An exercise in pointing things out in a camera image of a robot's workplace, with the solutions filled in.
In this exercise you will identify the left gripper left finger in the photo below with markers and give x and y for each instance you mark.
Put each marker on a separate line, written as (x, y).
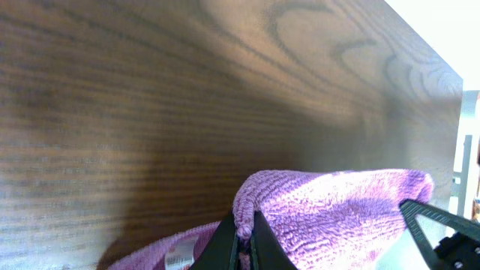
(222, 251)

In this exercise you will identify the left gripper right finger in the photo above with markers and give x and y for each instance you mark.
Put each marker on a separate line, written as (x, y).
(266, 252)

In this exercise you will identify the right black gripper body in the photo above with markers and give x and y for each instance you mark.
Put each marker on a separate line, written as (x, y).
(458, 252)

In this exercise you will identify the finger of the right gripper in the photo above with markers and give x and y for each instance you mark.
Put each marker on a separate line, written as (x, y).
(428, 225)

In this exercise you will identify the purple microfiber cloth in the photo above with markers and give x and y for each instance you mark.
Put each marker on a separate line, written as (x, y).
(333, 220)

